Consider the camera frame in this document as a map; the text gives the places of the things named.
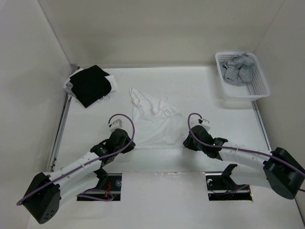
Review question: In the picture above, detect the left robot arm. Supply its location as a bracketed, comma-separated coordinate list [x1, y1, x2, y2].
[19, 129, 136, 224]

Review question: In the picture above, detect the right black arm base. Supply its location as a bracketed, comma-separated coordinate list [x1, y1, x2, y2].
[205, 164, 252, 201]

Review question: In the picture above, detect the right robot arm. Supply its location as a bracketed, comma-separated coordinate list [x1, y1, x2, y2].
[183, 125, 305, 199]

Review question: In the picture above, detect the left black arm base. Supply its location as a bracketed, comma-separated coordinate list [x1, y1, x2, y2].
[77, 169, 122, 202]

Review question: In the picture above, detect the folded black tank top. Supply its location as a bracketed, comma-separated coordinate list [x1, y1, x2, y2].
[69, 64, 113, 109]

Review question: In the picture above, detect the folded grey tank top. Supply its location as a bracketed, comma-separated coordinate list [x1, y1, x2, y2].
[64, 81, 73, 95]

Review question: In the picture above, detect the white plastic basket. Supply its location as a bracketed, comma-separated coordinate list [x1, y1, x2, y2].
[215, 52, 270, 102]

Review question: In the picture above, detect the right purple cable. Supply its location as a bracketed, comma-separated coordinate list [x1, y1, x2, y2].
[187, 112, 305, 194]

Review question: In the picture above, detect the purple cable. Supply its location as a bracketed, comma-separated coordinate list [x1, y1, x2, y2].
[187, 112, 305, 194]
[16, 114, 135, 207]

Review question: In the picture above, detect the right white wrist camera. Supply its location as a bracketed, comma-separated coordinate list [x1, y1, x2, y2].
[198, 118, 211, 131]

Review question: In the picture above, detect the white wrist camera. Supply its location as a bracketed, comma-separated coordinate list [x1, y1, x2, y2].
[198, 118, 211, 131]
[109, 119, 122, 132]

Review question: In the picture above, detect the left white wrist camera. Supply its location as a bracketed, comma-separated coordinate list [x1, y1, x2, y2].
[109, 119, 122, 132]

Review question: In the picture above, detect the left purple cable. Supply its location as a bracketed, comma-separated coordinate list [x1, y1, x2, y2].
[16, 114, 135, 207]

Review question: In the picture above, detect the right aluminium table rail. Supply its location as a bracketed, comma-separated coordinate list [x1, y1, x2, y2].
[251, 101, 272, 151]

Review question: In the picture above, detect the aluminium table rail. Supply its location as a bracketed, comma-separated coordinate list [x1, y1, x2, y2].
[251, 101, 272, 151]
[46, 91, 72, 172]

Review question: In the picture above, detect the left aluminium table rail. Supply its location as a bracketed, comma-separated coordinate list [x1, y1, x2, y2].
[46, 91, 72, 172]

